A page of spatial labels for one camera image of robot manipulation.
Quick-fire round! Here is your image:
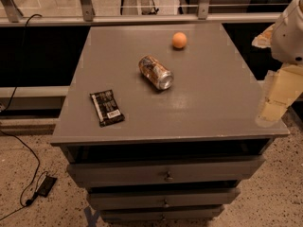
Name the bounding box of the black power adapter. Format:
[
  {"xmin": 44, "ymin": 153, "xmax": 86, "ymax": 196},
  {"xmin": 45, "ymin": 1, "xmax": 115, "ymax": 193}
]
[{"xmin": 36, "ymin": 176, "xmax": 57, "ymax": 198}]

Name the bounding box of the middle grey drawer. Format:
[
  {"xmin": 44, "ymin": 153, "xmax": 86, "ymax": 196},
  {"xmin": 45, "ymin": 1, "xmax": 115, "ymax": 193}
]
[{"xmin": 88, "ymin": 188, "xmax": 240, "ymax": 210}]

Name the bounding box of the metal window railing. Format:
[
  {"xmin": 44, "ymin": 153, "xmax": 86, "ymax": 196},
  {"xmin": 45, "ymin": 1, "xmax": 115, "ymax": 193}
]
[{"xmin": 0, "ymin": 0, "xmax": 291, "ymax": 26}]

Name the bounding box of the crushed brown soda can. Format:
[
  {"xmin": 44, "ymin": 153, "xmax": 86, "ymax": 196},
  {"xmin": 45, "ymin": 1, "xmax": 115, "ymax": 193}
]
[{"xmin": 138, "ymin": 55, "xmax": 174, "ymax": 90}]

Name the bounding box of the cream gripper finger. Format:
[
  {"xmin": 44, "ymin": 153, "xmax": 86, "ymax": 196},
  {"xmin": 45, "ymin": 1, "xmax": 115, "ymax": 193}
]
[{"xmin": 256, "ymin": 63, "xmax": 303, "ymax": 128}]

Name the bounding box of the black rxbar chocolate wrapper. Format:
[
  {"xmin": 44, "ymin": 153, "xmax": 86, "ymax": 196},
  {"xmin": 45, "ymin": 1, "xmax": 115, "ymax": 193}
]
[{"xmin": 90, "ymin": 90, "xmax": 125, "ymax": 127}]

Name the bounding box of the grey drawer cabinet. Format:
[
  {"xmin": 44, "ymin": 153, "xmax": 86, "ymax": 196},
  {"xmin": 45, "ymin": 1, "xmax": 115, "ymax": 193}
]
[{"xmin": 49, "ymin": 22, "xmax": 291, "ymax": 224}]

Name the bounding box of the top grey drawer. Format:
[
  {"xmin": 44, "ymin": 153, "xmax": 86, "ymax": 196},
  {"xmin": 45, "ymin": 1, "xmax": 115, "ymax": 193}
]
[{"xmin": 67, "ymin": 155, "xmax": 265, "ymax": 188}]

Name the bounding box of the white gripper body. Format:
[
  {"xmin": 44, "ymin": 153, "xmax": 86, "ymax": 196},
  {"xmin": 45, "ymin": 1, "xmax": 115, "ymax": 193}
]
[{"xmin": 271, "ymin": 0, "xmax": 303, "ymax": 64}]

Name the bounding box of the grey drawer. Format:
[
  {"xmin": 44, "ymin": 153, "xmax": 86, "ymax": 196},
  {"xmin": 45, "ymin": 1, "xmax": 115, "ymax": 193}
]
[
  {"xmin": 67, "ymin": 155, "xmax": 265, "ymax": 188},
  {"xmin": 100, "ymin": 205, "xmax": 224, "ymax": 222},
  {"xmin": 88, "ymin": 188, "xmax": 240, "ymax": 210}
]

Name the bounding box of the orange ball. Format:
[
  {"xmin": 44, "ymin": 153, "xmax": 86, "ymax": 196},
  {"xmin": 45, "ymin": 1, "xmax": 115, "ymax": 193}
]
[{"xmin": 172, "ymin": 32, "xmax": 187, "ymax": 49}]

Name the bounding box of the black floor cable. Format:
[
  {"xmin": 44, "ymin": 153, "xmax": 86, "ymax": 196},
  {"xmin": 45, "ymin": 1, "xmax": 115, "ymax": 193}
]
[{"xmin": 0, "ymin": 13, "xmax": 49, "ymax": 221}]

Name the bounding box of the bottom grey drawer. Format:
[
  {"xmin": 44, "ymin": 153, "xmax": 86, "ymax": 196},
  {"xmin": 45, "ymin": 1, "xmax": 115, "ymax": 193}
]
[{"xmin": 100, "ymin": 205, "xmax": 224, "ymax": 222}]

